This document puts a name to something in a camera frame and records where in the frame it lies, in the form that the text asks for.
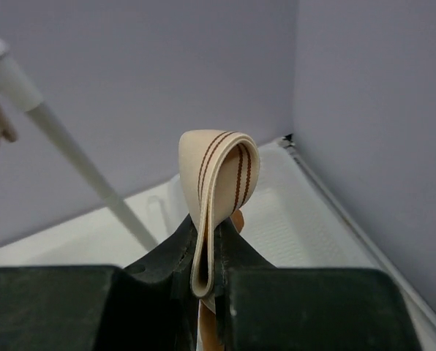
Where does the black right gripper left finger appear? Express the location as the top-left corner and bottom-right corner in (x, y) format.
(0, 218), (198, 350)

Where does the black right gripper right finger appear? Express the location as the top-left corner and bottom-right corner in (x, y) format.
(214, 220), (421, 350)

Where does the brown underwear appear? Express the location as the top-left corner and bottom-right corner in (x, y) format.
(178, 129), (260, 350)

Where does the white plastic basket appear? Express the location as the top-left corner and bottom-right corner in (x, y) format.
(0, 142), (436, 350)

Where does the white metal clothes rack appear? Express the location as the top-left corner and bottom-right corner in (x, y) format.
(0, 39), (158, 251)

